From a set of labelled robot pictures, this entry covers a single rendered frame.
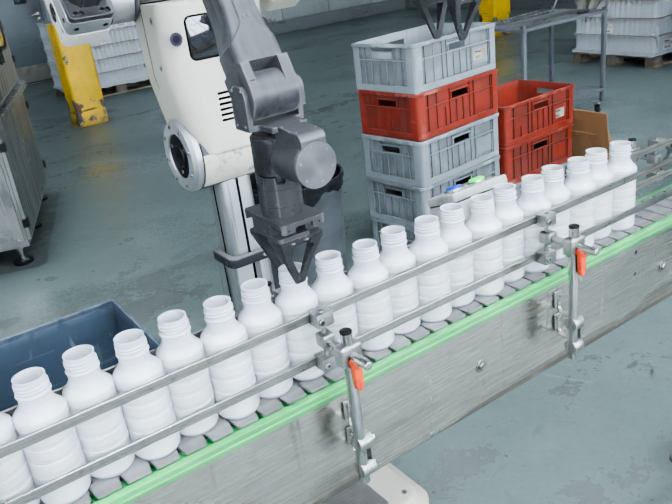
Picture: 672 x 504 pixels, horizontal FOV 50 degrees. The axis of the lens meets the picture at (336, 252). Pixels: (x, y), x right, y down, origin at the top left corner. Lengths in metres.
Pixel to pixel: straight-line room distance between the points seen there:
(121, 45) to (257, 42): 9.59
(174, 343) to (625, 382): 2.13
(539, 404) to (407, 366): 1.61
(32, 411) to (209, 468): 0.23
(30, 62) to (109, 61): 2.88
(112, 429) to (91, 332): 0.65
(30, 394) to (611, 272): 1.01
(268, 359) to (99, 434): 0.23
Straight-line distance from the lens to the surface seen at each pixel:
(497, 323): 1.21
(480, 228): 1.17
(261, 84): 0.89
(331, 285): 1.01
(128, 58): 10.52
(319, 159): 0.85
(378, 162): 3.64
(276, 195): 0.92
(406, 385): 1.12
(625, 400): 2.74
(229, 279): 1.70
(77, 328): 1.55
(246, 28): 0.91
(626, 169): 1.43
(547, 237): 1.24
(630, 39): 8.25
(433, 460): 2.45
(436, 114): 3.48
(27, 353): 1.54
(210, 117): 1.51
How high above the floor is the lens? 1.57
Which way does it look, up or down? 23 degrees down
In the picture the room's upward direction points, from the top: 7 degrees counter-clockwise
